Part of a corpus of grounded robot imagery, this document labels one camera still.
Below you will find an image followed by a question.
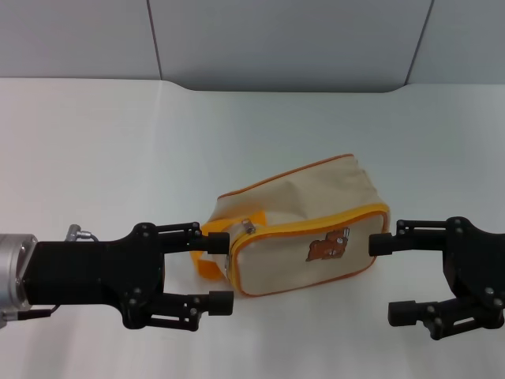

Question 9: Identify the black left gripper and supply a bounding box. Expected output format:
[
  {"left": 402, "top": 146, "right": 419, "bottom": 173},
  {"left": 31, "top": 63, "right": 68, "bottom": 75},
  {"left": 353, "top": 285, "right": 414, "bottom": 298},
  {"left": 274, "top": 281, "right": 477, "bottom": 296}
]
[{"left": 22, "top": 221, "right": 235, "bottom": 332}]

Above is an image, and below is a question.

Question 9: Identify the silver connector with grey cable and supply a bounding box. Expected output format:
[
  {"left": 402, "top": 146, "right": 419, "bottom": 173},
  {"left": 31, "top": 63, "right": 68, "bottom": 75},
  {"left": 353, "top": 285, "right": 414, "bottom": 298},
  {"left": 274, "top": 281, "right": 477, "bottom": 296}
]
[{"left": 65, "top": 223, "right": 116, "bottom": 242}]

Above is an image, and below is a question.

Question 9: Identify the beige food bag yellow trim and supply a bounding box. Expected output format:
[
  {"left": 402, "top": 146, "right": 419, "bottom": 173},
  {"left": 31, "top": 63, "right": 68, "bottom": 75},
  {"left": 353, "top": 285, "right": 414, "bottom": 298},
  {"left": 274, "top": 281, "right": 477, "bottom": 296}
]
[{"left": 191, "top": 153, "right": 391, "bottom": 298}]

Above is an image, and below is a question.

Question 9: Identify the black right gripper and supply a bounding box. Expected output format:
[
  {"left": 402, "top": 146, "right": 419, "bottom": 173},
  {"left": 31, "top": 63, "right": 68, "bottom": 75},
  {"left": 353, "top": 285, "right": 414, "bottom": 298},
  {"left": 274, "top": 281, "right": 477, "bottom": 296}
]
[{"left": 368, "top": 216, "right": 505, "bottom": 341}]

